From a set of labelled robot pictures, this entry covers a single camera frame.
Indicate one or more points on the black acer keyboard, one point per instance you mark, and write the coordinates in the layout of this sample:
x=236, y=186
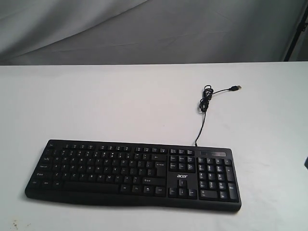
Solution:
x=135, y=174

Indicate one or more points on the grey backdrop cloth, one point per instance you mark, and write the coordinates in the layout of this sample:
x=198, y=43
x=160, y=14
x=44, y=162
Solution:
x=55, y=32

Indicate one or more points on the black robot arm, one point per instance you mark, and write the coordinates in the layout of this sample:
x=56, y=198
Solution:
x=306, y=163

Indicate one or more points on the black stand pole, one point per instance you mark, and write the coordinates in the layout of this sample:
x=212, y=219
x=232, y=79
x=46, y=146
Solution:
x=301, y=28

